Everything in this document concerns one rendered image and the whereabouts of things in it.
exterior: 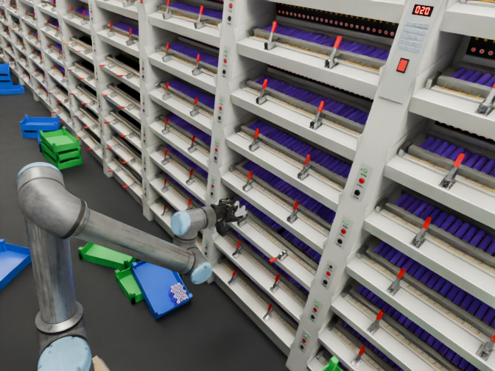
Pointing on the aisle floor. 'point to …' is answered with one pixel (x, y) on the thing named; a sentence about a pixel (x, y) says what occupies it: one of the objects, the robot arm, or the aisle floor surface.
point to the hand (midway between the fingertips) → (243, 212)
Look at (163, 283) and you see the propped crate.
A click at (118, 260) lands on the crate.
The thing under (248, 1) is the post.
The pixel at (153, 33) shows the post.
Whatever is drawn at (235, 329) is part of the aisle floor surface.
